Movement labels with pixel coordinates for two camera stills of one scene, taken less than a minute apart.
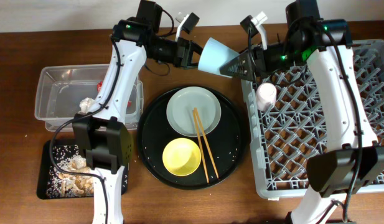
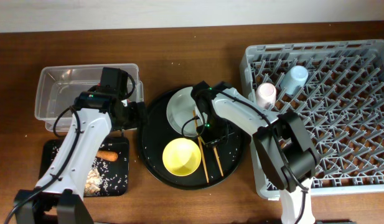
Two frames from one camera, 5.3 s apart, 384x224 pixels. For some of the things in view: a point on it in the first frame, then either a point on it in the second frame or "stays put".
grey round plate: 180,107 stays put
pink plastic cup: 266,95 stays put
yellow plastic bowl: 182,157 stays put
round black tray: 191,137 stays put
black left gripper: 193,46 -> 137,109
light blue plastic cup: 213,55 -> 294,79
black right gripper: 260,63 -> 212,139
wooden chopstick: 200,144 stays put
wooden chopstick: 197,114 -> 218,161
